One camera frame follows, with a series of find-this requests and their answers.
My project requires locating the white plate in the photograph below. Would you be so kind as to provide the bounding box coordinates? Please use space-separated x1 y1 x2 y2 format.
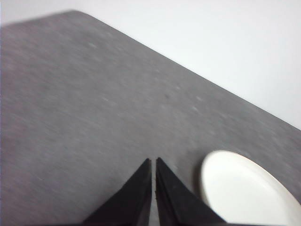
199 150 301 225

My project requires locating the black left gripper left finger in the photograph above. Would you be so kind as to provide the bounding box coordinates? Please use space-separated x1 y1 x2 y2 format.
82 158 153 226

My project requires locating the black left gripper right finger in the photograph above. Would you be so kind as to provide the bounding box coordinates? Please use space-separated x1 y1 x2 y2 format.
155 157 228 226

